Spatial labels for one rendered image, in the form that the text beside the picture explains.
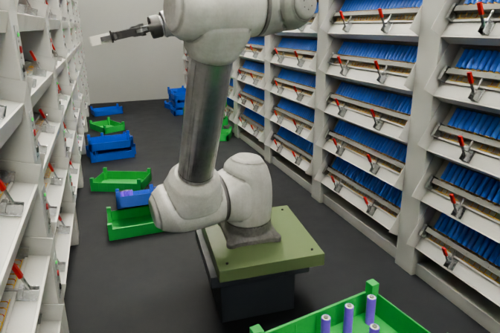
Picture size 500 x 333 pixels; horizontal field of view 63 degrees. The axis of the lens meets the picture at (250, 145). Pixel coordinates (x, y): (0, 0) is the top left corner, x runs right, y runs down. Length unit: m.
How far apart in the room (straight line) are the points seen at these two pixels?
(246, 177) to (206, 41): 0.52
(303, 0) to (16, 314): 0.87
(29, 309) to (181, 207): 0.43
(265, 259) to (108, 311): 0.59
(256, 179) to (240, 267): 0.26
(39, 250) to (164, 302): 0.52
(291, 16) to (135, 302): 1.10
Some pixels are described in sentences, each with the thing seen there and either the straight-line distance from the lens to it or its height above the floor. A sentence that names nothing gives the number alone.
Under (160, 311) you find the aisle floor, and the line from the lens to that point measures 1.50.
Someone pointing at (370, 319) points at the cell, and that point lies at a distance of 0.94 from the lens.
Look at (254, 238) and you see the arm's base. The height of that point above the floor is 0.27.
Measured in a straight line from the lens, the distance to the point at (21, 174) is 1.12.
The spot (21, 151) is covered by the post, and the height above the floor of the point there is 0.64.
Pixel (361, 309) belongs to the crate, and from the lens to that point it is 0.96.
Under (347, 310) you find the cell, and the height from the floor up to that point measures 0.38.
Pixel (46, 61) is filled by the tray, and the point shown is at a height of 0.79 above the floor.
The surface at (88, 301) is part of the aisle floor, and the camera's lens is 1.62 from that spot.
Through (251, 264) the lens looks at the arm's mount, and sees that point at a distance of 1.25.
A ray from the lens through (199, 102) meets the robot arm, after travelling 0.96.
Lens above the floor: 0.92
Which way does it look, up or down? 17 degrees down
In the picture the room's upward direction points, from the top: 1 degrees counter-clockwise
